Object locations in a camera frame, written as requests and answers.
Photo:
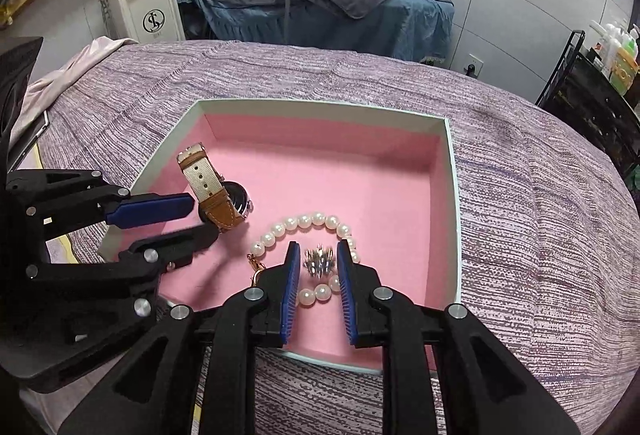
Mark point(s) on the pale pink sheet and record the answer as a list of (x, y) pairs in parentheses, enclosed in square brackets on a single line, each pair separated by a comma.
[(65, 75)]

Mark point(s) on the pink-lined white box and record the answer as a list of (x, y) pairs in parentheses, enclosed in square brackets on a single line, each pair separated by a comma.
[(325, 175)]

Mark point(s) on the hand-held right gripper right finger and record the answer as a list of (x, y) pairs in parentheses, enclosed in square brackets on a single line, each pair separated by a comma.
[(345, 297)]

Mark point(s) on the green pump bottle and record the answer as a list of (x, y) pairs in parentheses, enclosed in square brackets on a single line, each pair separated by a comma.
[(627, 65)]

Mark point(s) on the blue skirted massage bed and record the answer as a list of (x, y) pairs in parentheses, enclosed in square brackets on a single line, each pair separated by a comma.
[(325, 32)]

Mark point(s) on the grey metal pole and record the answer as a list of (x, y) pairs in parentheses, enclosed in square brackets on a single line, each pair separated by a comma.
[(289, 10)]

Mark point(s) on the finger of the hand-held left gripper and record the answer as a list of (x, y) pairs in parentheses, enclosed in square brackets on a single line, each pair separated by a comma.
[(150, 209), (175, 245)]

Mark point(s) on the black metal cart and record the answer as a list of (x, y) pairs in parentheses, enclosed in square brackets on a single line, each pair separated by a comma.
[(590, 105)]

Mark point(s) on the white wall socket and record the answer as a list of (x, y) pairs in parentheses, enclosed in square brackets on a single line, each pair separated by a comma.
[(473, 65)]

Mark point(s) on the purple woven blanket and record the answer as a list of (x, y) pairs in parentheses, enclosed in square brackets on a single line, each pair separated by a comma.
[(525, 215)]

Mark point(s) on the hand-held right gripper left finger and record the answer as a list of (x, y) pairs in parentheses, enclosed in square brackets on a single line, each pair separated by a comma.
[(290, 297)]

